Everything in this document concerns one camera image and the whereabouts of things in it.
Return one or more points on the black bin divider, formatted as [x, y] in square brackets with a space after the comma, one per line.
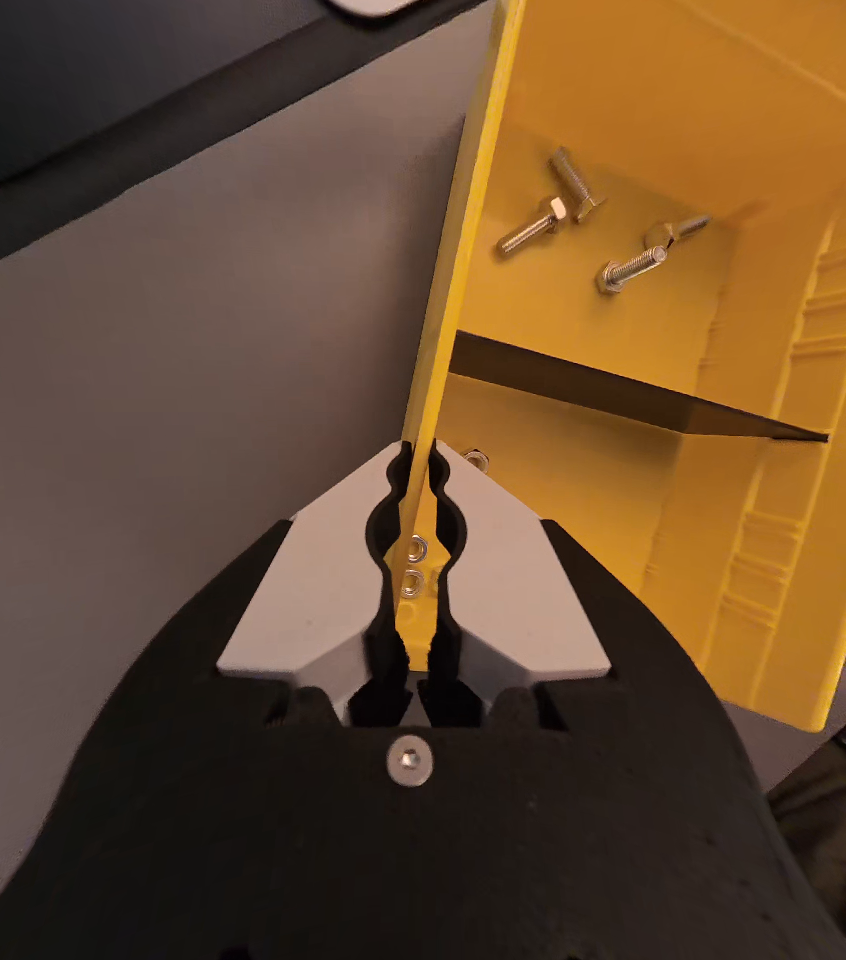
[580, 382]

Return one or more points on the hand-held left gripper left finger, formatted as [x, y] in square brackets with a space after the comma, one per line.
[303, 600]

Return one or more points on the dark desk mat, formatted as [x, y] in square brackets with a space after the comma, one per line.
[92, 60]

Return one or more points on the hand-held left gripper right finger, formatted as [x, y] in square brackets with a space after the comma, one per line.
[528, 600]

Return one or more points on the yellow plastic bin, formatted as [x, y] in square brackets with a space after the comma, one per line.
[618, 322]

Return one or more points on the person's olive green pants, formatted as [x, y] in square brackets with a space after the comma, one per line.
[843, 862]

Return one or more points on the steel hex nut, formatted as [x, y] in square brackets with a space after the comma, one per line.
[423, 546]
[413, 571]
[468, 457]

